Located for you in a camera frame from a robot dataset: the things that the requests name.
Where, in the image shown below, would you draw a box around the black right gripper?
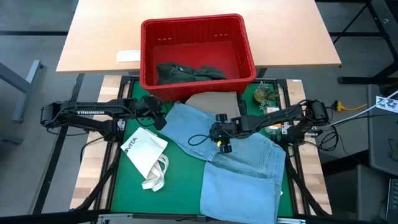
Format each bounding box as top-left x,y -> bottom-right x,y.
208,113 -> 250,154

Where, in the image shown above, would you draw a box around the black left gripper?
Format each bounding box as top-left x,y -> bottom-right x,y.
133,95 -> 169,131

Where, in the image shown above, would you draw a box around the dark blue denim jeans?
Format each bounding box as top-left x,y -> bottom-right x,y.
238,98 -> 249,116

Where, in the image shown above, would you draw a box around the beige garment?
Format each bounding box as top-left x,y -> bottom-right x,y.
185,91 -> 242,119

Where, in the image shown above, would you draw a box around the cream canvas tote bag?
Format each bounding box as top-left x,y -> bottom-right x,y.
120,126 -> 170,192

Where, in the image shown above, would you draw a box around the dark green garment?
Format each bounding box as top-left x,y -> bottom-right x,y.
156,61 -> 228,86

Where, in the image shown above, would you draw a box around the light blue jeans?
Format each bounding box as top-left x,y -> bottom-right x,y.
158,101 -> 287,224

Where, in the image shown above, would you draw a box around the red plastic laundry basket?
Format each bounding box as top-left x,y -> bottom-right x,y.
139,12 -> 257,103

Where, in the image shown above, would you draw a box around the white crinkled packet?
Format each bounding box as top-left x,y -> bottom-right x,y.
265,106 -> 282,135

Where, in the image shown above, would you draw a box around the potted artificial succulent plant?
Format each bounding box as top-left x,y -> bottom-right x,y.
252,80 -> 281,110

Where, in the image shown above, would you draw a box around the green table mat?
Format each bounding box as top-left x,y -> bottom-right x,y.
110,79 -> 295,218

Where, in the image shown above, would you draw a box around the white paper strip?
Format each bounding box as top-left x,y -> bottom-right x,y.
115,50 -> 142,63

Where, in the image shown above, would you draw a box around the light wooden desk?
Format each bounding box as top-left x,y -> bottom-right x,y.
55,0 -> 342,74

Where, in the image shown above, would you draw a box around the grey cabinet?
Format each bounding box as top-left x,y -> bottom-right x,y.
323,164 -> 389,222

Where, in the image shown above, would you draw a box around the grey desk leg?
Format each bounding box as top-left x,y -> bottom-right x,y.
0,59 -> 45,123

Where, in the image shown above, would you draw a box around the grey machine housing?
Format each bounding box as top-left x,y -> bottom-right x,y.
366,83 -> 398,177

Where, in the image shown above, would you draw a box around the white fiducial marker tag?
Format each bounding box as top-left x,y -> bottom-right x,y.
374,95 -> 398,114

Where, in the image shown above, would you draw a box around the black keyboard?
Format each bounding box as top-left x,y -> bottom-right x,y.
385,177 -> 398,223

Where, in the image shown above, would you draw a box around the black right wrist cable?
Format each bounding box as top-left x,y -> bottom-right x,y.
187,134 -> 215,147

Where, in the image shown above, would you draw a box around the black aluminium table frame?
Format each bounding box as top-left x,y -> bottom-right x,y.
70,76 -> 332,224

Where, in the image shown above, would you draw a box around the black cable bundle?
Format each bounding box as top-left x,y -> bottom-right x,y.
307,107 -> 345,152

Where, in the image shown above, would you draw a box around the yellow power plug cable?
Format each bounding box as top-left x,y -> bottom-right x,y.
330,99 -> 368,113

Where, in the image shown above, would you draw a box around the black desk leg frame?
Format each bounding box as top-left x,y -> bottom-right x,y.
328,0 -> 398,85

